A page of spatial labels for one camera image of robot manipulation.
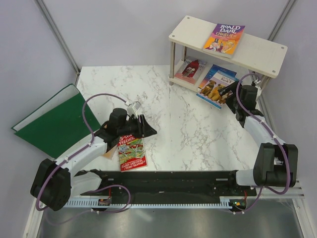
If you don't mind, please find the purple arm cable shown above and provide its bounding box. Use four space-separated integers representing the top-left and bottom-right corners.
36 93 131 225
224 73 290 214

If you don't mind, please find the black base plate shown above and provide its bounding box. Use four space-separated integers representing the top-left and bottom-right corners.
85 169 257 204

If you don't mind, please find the Jane Eyre book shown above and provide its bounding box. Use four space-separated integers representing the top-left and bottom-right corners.
198 64 237 91

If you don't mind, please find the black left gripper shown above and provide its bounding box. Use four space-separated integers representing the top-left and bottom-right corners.
118 115 157 138

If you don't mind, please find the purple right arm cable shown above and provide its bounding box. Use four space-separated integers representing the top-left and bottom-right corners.
224 73 290 214

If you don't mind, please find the Why Do Dogs Bark book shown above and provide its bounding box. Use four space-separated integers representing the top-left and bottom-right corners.
196 70 237 109

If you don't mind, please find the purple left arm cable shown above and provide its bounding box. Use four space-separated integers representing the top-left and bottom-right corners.
36 93 131 225

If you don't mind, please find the Charlie Chocolate Factory book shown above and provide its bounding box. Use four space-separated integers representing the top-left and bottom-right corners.
202 23 245 59

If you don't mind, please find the aluminium rail frame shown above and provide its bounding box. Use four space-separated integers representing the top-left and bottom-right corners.
260 180 305 199

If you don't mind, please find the red 13-Storey Treehouse book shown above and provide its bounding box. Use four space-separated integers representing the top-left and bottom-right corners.
118 135 148 172

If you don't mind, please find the white slotted cable duct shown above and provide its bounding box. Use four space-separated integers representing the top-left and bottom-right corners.
64 196 241 209

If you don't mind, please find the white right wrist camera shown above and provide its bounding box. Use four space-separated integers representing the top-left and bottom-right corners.
251 79 262 98

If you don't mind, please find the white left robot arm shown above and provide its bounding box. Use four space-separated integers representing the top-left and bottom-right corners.
30 105 157 211

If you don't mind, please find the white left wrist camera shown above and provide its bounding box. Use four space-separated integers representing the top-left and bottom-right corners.
125 101 141 118

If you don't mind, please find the red house cover book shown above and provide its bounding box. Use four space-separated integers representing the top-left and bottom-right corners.
174 57 207 84

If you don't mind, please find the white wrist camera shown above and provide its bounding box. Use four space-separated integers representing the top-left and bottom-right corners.
251 79 262 98
125 101 141 118

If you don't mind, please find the orange Charlie portrait book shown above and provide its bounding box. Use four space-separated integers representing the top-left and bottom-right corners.
103 122 114 159

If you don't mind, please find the white two-tier shelf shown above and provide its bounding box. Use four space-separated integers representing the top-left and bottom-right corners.
168 15 289 110

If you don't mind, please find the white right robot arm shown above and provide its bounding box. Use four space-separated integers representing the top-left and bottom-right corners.
218 81 298 195

